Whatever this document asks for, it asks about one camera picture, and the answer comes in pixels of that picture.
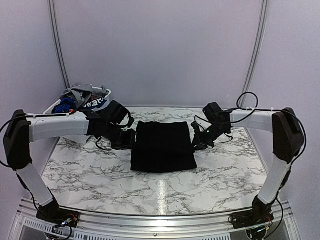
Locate royal blue garment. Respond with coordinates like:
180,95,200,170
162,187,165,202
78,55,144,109
51,97,76,114

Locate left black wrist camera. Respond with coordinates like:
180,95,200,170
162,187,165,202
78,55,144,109
106,100,130,125

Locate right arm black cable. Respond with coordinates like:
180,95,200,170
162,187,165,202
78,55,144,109
236,91,260,111

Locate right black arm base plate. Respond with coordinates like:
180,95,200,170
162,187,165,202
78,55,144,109
228,210,274,229

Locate aluminium frame post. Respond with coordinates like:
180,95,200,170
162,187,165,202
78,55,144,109
242,0,270,94
47,0,71,89

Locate black trousers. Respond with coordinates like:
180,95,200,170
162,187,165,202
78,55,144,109
130,121,197,173

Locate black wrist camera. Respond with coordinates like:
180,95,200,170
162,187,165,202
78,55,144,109
106,100,130,125
202,102,222,122

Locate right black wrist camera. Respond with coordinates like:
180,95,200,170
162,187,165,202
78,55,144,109
202,102,222,122

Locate right aluminium frame post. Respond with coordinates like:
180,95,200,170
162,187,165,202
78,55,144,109
242,0,270,94

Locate grey garment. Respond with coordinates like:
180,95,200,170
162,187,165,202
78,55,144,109
59,84,112,109

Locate white plastic laundry basket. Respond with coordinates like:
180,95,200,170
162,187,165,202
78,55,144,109
43,85,112,145

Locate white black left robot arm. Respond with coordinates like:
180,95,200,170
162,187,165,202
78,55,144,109
1,109,136,223

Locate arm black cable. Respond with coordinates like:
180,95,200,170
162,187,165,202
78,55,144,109
236,91,260,111
0,117,28,168

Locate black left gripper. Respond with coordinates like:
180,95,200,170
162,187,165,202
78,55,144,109
103,122,138,150

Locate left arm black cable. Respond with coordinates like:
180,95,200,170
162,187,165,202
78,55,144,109
0,117,28,168

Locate blue white printed garment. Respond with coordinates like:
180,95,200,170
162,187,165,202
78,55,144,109
79,97,109,112

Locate left aluminium frame post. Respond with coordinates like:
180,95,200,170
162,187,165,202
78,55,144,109
47,0,71,89

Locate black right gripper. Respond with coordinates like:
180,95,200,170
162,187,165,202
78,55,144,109
189,123,229,151

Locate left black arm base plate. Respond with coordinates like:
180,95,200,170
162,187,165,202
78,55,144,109
36,208,80,228

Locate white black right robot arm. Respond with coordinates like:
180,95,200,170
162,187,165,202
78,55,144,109
191,103,307,224

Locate aluminium front rail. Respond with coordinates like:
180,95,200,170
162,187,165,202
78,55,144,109
8,198,302,240

